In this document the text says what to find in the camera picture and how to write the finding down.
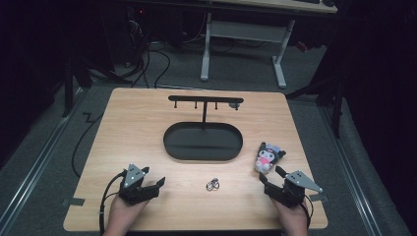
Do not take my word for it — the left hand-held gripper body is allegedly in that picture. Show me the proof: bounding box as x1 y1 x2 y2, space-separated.
118 163 155 207

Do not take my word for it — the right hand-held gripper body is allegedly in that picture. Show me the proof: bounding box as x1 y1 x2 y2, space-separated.
278 169 324 208

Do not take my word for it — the black and pink plush keychain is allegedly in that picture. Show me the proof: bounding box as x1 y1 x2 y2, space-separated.
254 141 287 175

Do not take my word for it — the metal key ring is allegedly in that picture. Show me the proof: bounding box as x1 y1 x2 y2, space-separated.
206 177 221 192

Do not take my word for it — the black key rack with tray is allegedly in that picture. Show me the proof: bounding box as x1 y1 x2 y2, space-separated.
162 94 245 162

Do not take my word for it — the person's left hand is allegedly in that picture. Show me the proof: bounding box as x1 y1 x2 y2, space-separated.
102 195 149 236

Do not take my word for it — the person's right hand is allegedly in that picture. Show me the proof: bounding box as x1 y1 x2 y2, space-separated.
270 197 310 236

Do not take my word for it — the dark metal stand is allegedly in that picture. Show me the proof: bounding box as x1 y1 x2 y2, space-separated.
284 73 346 140
60 58 94 118

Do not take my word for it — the black computer tower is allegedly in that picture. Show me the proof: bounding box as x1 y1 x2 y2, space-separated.
125 5 148 67

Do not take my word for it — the white-legged wooden desk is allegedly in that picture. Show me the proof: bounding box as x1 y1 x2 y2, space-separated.
131 0 338 89

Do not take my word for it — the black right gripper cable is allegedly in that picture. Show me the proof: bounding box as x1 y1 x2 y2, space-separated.
303 194 313 230

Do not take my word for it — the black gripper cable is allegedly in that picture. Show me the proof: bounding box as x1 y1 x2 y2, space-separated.
303 194 313 230
98 169 128 236

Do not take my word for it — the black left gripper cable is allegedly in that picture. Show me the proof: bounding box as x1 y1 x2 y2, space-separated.
98 169 128 236

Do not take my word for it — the metal floor rail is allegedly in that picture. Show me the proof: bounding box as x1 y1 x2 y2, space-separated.
320 105 383 236
0 88 85 228

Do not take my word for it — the black floor cable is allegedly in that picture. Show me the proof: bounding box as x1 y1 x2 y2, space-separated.
71 112 105 179

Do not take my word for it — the bundle of black cables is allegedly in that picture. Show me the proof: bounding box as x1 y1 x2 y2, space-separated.
88 40 172 89

